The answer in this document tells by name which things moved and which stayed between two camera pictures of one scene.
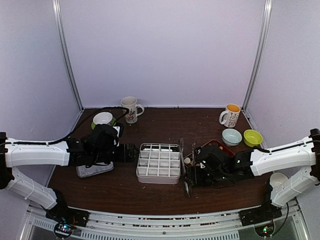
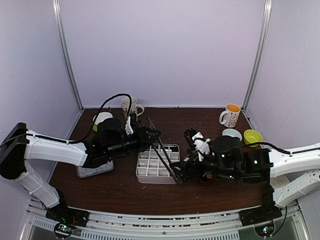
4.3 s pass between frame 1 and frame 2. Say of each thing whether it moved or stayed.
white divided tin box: stayed
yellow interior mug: stayed
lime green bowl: stayed
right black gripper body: moved
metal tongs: moved
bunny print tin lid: stayed
